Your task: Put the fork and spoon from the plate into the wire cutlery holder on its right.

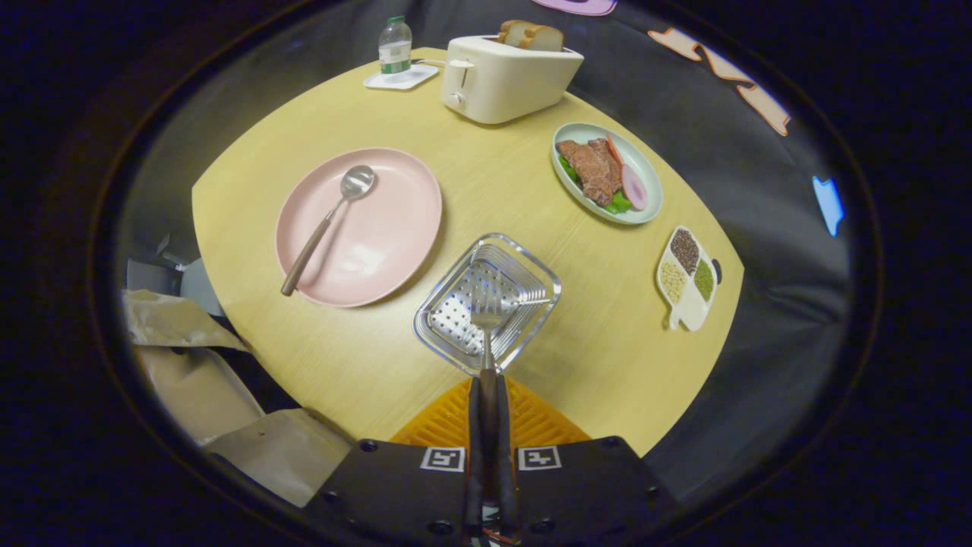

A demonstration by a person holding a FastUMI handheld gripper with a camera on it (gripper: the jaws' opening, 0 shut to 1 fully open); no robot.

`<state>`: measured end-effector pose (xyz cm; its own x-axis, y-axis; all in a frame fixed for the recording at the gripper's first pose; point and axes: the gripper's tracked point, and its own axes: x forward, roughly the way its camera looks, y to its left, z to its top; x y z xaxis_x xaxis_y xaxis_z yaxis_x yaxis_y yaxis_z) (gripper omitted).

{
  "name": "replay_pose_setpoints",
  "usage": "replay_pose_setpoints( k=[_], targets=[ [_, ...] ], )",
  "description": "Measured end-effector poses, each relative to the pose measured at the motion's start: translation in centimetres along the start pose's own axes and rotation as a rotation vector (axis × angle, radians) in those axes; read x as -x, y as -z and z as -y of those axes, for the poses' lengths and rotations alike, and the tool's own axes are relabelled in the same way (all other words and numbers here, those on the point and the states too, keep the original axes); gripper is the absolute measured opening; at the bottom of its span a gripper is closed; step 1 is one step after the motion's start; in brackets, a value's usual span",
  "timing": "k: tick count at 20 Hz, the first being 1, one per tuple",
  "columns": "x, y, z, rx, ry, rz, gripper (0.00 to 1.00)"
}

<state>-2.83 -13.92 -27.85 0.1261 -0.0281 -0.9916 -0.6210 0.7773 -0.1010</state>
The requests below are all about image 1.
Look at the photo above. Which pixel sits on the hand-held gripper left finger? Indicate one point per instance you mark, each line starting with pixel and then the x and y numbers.
pixel 473 441

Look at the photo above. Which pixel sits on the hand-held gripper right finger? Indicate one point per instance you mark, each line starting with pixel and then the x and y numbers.
pixel 507 441

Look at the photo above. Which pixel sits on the perforated metal tray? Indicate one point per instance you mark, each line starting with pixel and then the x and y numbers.
pixel 448 327

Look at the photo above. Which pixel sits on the white divided dish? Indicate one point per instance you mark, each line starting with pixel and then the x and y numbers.
pixel 692 311

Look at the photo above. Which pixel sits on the pale beans heap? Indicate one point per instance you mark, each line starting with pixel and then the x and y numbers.
pixel 673 282

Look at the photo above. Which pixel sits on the pink round plate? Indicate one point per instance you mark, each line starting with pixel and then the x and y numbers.
pixel 387 228

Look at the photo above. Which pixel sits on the green beans heap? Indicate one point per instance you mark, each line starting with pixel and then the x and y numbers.
pixel 704 279

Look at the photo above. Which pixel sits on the dark brown grains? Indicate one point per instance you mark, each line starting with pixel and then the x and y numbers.
pixel 685 251

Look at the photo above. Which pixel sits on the green lettuce leaf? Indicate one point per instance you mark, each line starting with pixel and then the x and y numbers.
pixel 621 203

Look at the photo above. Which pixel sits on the small black object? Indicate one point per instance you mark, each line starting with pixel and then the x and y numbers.
pixel 717 271

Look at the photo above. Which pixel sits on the crumpled brown paper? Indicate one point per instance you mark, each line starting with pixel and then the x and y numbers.
pixel 197 387

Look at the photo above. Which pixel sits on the brown meat slices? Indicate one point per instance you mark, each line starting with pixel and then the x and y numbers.
pixel 588 171

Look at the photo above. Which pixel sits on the pink ham slice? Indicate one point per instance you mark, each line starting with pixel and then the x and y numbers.
pixel 635 188

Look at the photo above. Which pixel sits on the pale green oval plate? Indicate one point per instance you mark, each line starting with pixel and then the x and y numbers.
pixel 645 194

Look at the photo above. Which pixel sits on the orange carrot strip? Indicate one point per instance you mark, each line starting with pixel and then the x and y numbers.
pixel 613 148

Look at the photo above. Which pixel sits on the white toaster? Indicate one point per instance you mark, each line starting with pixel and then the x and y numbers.
pixel 509 87

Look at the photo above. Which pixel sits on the white square coaster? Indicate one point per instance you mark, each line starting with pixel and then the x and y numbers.
pixel 418 76

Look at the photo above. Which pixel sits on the clear plastic water bottle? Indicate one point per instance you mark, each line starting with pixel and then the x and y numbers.
pixel 395 53

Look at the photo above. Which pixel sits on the toast bread slice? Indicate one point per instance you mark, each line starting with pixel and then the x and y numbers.
pixel 512 32
pixel 545 39

